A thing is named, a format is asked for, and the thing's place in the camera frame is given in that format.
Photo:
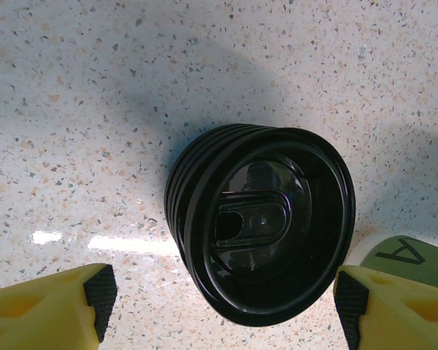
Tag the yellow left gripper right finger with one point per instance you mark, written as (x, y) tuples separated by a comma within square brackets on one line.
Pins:
[(405, 321)]

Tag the stack of black cup lids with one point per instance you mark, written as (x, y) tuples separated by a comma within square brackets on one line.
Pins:
[(263, 218)]

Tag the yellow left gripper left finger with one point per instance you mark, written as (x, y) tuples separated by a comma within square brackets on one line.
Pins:
[(29, 317)]

